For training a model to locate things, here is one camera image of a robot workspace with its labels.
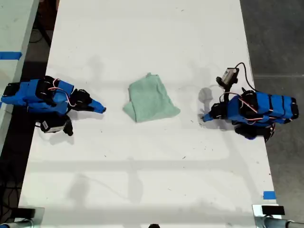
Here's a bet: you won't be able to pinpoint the short blue tape piece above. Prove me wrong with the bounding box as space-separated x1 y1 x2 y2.
263 190 277 200

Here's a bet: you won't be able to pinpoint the black camera stalk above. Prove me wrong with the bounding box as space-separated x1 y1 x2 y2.
62 115 75 137
219 85 238 103

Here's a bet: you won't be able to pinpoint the long blue tape strip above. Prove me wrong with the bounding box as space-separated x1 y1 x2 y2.
0 51 23 60

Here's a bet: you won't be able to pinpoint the pale green T-shirt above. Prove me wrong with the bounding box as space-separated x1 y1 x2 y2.
122 72 181 124

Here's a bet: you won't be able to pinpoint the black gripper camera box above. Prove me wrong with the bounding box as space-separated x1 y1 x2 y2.
39 118 67 134
216 67 239 87

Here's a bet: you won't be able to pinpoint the grey metal pipe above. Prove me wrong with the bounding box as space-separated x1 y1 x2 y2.
254 215 304 228
0 218 34 228

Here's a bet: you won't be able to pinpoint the small black box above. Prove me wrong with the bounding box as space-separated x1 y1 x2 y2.
17 207 37 219
261 205 285 216

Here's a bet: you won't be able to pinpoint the black floor cables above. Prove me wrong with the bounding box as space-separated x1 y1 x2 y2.
0 186 21 224

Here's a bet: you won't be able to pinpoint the pale side table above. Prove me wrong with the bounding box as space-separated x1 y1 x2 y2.
0 0 40 152

